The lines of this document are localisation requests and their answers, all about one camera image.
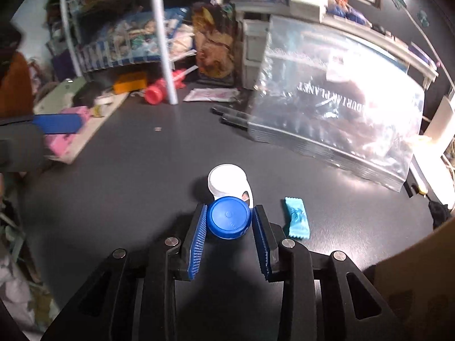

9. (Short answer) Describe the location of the orange plastic box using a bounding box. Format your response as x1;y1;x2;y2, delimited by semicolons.
113;72;148;93

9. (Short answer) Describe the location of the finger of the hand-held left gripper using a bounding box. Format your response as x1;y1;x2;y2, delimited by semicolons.
0;113;83;136
0;127;48;173

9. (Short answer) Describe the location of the brown cloth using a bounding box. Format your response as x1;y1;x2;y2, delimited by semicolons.
0;25;34;116

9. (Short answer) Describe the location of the pink white sachet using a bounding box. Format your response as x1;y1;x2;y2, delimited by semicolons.
183;88;240;103

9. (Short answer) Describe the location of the brown cardboard box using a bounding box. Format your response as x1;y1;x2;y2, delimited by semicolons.
363;217;455;341

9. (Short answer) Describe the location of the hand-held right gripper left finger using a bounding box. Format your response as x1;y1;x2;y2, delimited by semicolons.
41;204;208;341

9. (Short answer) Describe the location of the black marker pen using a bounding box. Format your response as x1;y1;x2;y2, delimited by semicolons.
211;106;249;116
220;114;250;129

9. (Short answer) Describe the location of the pink patterned pouch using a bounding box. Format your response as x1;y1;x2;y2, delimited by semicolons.
46;107;93;159

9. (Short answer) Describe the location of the teal wrapped candy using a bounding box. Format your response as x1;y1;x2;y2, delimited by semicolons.
284;196;311;238

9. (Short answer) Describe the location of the white adapter box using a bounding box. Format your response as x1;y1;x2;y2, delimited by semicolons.
289;0;328;20

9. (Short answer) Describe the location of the white shelf riser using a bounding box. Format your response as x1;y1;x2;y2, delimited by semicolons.
227;0;439;91

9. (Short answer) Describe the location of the brown snack bag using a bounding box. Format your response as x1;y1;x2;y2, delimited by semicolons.
192;3;238;80

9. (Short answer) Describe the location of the red plastic bottle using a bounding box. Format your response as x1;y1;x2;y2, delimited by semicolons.
144;68;187;105

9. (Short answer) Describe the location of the white drawer unit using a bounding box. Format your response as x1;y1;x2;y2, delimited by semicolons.
236;18;271;89

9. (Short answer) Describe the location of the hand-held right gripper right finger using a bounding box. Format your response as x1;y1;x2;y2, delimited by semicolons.
252;204;409;341

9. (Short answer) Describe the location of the white wire rack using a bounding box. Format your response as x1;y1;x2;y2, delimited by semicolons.
60;0;178;75

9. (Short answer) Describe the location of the anime poster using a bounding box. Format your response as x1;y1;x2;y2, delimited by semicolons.
80;7;191;72

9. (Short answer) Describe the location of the clear plastic zip bag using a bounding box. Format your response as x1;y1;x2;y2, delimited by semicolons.
245;16;425;192

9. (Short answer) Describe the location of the lined notepad paper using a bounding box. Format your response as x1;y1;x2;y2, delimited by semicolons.
34;78;130;164

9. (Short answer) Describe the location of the white metal pole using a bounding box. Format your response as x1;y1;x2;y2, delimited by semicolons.
148;0;178;105

